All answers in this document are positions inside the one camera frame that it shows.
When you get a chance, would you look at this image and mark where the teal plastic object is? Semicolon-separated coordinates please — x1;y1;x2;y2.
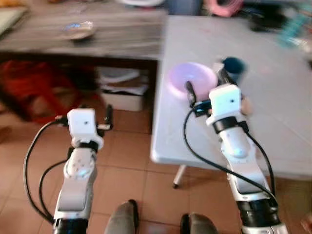
277;9;312;49

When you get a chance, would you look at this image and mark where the white plate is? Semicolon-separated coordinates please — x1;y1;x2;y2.
117;0;166;7

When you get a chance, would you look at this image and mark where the black bag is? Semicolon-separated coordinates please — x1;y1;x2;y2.
243;2;288;33

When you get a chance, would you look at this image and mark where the grey robot leg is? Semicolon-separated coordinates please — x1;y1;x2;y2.
180;213;220;234
104;199;140;234

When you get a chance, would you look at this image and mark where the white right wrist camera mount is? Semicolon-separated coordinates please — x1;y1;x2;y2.
206;84;243;128

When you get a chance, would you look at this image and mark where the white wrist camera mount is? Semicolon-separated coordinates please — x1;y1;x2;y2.
67;108;104;148
206;84;243;128

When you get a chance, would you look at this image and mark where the white metal table leg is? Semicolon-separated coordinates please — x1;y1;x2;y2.
172;165;189;190

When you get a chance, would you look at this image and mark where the short black left arm cable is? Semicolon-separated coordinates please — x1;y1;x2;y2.
38;159;70;220

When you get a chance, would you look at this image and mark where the long black right arm cable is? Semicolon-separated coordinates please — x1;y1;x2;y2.
183;108;278;208

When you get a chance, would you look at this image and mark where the white folding table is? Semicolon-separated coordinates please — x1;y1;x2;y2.
150;15;312;182

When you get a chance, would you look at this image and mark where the dark blue cup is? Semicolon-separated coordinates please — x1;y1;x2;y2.
222;57;246;84

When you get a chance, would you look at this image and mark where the pink plastic bowl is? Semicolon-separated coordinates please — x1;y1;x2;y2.
168;62;218;101

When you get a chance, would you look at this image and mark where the wooden spoon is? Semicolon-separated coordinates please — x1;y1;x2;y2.
240;97;254;117

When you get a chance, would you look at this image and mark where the long black arm cable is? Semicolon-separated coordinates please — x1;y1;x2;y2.
183;108;278;208
23;118;69;223

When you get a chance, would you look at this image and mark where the red plastic stool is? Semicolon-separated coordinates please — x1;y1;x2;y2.
0;59;100;122

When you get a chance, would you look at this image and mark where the grey robot left leg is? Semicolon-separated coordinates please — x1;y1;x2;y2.
104;199;140;234

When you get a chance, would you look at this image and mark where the white storage box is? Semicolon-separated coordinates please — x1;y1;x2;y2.
97;67;149;112

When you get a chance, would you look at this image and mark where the short black right arm cable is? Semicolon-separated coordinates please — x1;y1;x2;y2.
244;131;276;196

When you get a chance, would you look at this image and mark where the grey wooden bench table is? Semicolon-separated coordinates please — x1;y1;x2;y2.
0;7;167;62

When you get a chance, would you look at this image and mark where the person in blue jeans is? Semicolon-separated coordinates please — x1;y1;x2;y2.
166;0;204;16

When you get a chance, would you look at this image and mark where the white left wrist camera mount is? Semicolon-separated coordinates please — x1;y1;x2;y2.
67;108;104;148

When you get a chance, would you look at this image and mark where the short black arm cable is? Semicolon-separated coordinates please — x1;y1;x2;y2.
244;131;276;196
38;159;70;220

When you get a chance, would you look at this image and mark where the long black left arm cable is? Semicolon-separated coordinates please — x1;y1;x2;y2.
23;118;69;223

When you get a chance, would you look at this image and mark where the pink round object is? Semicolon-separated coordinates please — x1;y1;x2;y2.
204;0;244;18

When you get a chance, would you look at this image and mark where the small patterned dish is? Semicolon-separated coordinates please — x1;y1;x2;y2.
61;20;97;41

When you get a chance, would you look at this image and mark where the grey robot right leg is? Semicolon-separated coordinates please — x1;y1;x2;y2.
180;213;220;234

